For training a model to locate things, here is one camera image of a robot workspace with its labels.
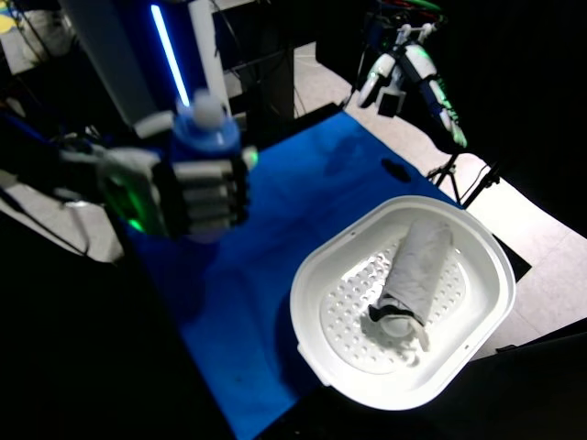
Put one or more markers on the white robot body column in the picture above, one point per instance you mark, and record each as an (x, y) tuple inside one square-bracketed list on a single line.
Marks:
[(114, 55)]

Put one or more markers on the black tripod stand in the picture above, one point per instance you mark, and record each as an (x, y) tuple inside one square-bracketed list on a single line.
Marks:
[(457, 183)]

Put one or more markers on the blue table mat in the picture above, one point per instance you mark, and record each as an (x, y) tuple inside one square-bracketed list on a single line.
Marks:
[(275, 206)]

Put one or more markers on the black metal rack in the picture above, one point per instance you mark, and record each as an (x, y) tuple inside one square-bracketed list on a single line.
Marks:
[(275, 82)]

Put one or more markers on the white perforated oval basket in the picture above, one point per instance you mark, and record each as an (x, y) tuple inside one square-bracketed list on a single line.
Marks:
[(307, 298)]

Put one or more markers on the blue and white water bottle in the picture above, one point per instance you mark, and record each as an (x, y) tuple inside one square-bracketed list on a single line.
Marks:
[(206, 137)]

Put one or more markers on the grey umbrella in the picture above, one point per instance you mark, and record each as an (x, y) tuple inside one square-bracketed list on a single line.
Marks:
[(419, 266)]

